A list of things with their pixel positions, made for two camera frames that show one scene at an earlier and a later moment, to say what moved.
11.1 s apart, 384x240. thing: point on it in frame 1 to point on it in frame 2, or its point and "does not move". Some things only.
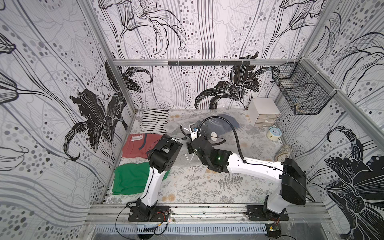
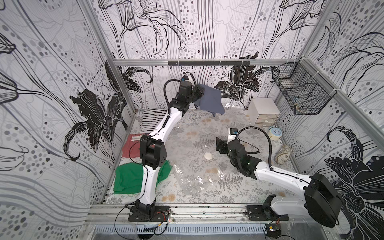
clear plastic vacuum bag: (244, 134) to (188, 184)
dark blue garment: (217, 125) to (211, 101)
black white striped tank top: (154, 121) does not move
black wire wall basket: (306, 91) does not move
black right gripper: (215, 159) to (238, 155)
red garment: (138, 145) does not move
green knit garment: (131, 178) does not move
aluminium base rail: (297, 213) does not move
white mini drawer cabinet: (263, 112) does not move
